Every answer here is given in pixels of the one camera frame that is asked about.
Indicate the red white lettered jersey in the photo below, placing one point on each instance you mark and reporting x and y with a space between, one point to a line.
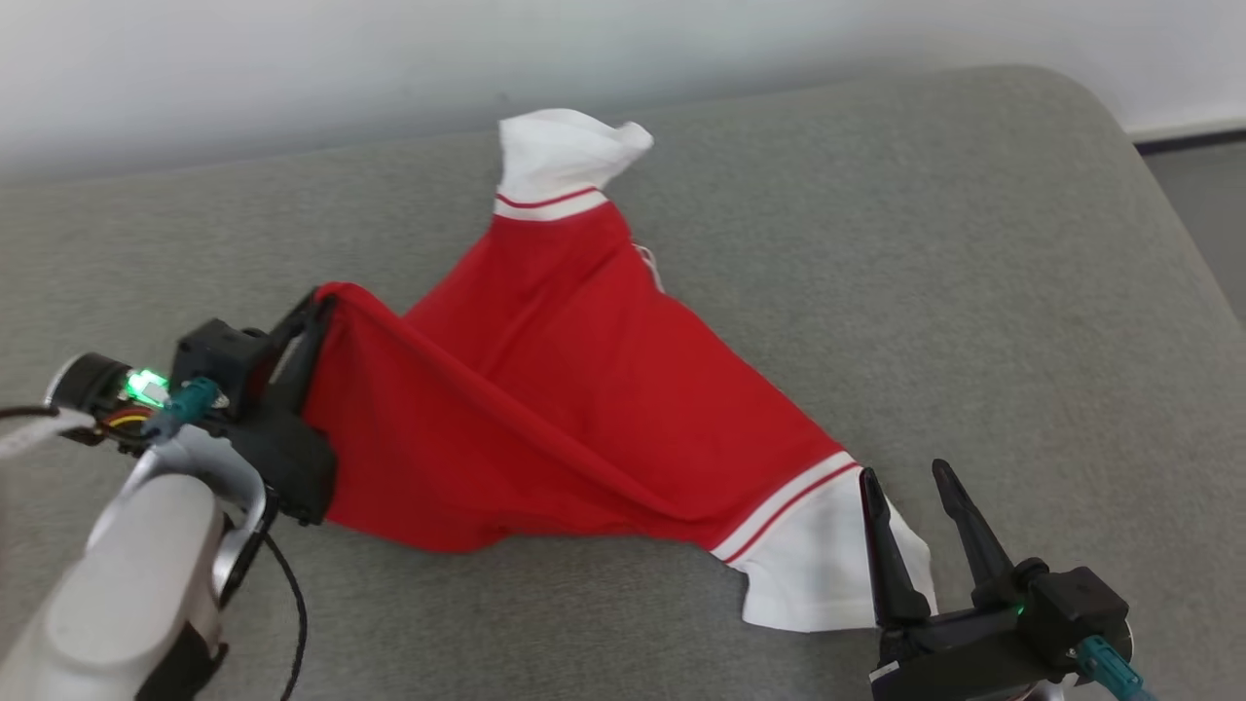
565 409

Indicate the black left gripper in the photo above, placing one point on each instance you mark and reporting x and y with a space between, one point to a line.
287 462

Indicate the grey fabric panel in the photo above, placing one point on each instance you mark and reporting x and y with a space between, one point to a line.
876 292

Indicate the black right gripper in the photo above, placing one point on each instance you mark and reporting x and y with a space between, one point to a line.
964 652

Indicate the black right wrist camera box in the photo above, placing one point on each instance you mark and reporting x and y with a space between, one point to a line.
1081 604

